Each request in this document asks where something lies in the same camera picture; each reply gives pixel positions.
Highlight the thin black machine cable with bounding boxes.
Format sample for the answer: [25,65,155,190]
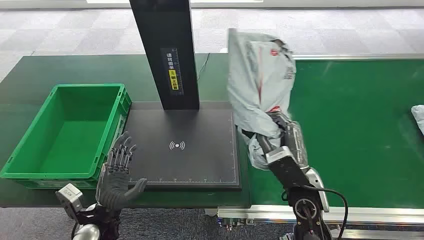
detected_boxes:
[197,52,211,82]

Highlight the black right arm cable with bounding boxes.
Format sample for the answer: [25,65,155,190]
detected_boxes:
[299,184,349,240]

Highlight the black yellow label sticker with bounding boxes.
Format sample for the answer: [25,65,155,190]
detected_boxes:
[160,47,185,97]

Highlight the black inbound scanning machine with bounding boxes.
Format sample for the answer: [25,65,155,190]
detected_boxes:
[123,0,243,192]

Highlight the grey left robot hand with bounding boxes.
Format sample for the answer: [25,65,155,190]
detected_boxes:
[95,131,149,212]

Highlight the grey red-printed mailer package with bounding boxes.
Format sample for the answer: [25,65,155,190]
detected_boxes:
[411,104,424,136]

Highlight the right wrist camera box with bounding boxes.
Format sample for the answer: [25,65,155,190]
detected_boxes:
[265,146,311,189]

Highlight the green conveyor belt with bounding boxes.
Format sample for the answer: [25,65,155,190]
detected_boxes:
[247,58,424,210]

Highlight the grey plastic mailer package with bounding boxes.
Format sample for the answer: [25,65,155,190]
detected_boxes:
[227,28,297,171]

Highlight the green plastic crate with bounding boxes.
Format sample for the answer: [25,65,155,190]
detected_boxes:
[0,83,133,190]

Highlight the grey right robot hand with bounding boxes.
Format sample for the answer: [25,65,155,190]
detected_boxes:
[241,111,311,170]

